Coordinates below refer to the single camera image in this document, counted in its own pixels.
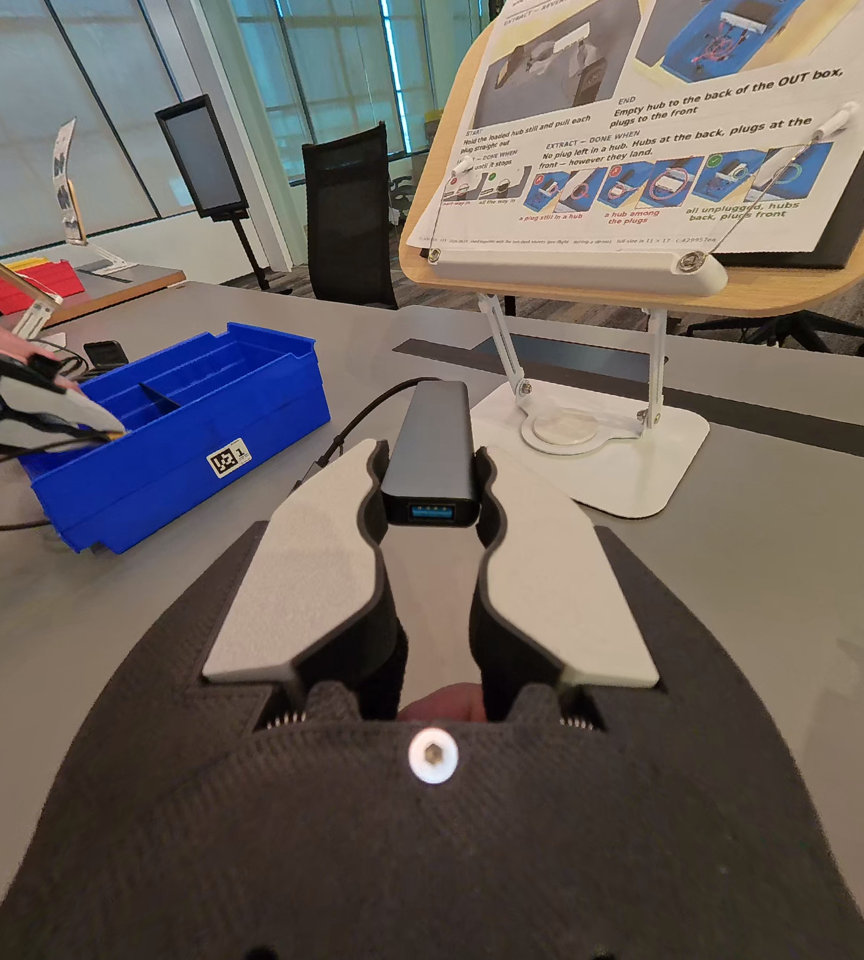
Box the printed instruction sheet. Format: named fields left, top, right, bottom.
left=408, top=0, right=864, bottom=256

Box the desk with wooden edge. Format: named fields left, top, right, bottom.
left=27, top=262, right=187, bottom=327

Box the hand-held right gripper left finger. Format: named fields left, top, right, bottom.
left=201, top=438, right=409, bottom=689

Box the black usb cable copper plug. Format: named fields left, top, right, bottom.
left=0, top=431, right=129, bottom=531

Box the white stand with leaflet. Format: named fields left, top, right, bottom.
left=49, top=118, right=137, bottom=275

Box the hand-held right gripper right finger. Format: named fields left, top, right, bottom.
left=468, top=446, right=662, bottom=691

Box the black display on stand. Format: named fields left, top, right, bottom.
left=156, top=95, right=272, bottom=290

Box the wooden document stand white base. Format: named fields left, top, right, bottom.
left=0, top=228, right=66, bottom=339

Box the instruction sheet on wooden stand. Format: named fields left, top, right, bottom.
left=399, top=0, right=864, bottom=520

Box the red plastic bin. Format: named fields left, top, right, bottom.
left=0, top=258, right=84, bottom=315

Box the blue plastic bin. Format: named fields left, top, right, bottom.
left=19, top=322, right=330, bottom=556

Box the black mesh office chair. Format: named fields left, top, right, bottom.
left=302, top=122, right=399, bottom=310

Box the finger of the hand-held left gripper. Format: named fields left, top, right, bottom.
left=0, top=420, right=116, bottom=453
left=0, top=372, right=129, bottom=438

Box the grey usb hub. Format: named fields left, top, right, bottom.
left=381, top=380, right=480, bottom=528

